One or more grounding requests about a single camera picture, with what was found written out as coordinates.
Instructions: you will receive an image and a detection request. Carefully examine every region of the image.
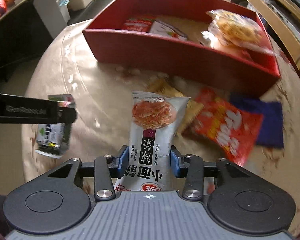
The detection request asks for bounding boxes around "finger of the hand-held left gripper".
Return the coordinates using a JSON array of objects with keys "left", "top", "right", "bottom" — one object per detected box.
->
[{"left": 57, "top": 100, "right": 77, "bottom": 125}]

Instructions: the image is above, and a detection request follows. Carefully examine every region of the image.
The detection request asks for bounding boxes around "wooden television stand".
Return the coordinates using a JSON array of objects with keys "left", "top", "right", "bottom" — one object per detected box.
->
[{"left": 230, "top": 0, "right": 300, "bottom": 70}]

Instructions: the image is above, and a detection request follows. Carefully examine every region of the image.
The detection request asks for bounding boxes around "silver white snack packet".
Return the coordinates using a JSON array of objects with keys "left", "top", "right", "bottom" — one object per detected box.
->
[{"left": 150, "top": 19, "right": 189, "bottom": 42}]

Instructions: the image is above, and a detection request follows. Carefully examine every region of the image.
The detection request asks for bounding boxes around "grey panel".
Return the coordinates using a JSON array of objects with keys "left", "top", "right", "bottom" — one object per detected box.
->
[{"left": 32, "top": 0, "right": 67, "bottom": 40}]

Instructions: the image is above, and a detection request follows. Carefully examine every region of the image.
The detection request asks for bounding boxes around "black desk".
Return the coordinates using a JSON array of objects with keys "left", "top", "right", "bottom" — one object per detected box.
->
[{"left": 0, "top": 0, "right": 73, "bottom": 88}]

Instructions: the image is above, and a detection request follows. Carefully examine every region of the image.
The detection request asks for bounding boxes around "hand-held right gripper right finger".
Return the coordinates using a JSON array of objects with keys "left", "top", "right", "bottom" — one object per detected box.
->
[{"left": 170, "top": 146, "right": 260, "bottom": 201}]

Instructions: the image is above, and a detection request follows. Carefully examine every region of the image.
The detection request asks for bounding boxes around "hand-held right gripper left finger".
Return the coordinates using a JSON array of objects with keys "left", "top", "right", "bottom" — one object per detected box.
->
[{"left": 42, "top": 145, "right": 129, "bottom": 202}]

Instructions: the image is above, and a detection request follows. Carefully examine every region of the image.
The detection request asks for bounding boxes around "corn kernel packet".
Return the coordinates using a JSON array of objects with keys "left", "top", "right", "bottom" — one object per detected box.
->
[{"left": 206, "top": 9, "right": 275, "bottom": 55}]

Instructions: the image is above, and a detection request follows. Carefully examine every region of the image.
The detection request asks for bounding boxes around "white noodle snack packet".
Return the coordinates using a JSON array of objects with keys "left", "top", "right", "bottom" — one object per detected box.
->
[{"left": 114, "top": 91, "right": 190, "bottom": 193}]

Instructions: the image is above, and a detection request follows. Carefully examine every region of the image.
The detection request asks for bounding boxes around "red cardboard box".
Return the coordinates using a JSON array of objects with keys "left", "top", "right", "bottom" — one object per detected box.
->
[{"left": 82, "top": 0, "right": 281, "bottom": 98}]

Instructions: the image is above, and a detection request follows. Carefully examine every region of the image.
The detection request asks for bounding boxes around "bun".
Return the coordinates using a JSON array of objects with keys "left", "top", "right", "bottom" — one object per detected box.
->
[{"left": 201, "top": 31, "right": 253, "bottom": 60}]

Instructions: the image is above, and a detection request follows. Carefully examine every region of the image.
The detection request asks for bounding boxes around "gold snack packet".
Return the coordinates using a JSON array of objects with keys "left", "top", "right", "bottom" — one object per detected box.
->
[{"left": 147, "top": 76, "right": 204, "bottom": 133}]

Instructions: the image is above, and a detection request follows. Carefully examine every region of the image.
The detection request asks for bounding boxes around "red yellow chips packet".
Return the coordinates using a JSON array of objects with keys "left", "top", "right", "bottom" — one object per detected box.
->
[{"left": 194, "top": 87, "right": 264, "bottom": 165}]

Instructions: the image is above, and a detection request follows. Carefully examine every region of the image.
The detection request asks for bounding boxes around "purple snack packet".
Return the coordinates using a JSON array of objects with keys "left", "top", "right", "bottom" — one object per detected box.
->
[{"left": 230, "top": 94, "right": 284, "bottom": 148}]

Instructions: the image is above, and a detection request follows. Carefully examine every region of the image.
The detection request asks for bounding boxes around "red snack packet white print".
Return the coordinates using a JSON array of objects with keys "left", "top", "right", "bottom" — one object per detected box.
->
[{"left": 122, "top": 16, "right": 157, "bottom": 33}]

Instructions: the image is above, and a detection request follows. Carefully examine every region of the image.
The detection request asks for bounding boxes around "green wafer packet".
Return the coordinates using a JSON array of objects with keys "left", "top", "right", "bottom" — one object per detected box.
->
[{"left": 34, "top": 94, "right": 75, "bottom": 158}]

